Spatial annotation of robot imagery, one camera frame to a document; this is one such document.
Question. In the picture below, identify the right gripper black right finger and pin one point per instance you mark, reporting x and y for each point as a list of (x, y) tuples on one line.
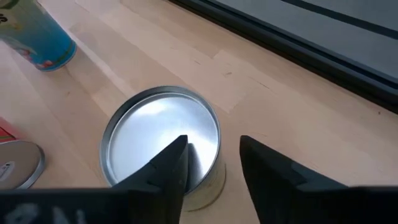
[(270, 180)]

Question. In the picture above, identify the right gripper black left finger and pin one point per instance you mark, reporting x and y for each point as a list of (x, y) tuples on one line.
[(168, 174)]

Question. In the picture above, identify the Carrots labelled yellow can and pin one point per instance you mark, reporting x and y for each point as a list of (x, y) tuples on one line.
[(155, 124)]

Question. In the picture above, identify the Pineapple labelled red can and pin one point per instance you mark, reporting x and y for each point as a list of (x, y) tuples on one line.
[(18, 161)]

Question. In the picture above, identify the blue labelled tin can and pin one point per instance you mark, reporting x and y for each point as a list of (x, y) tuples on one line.
[(37, 34)]

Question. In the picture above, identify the black aluminium table frame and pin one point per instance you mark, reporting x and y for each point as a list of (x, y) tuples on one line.
[(311, 59)]

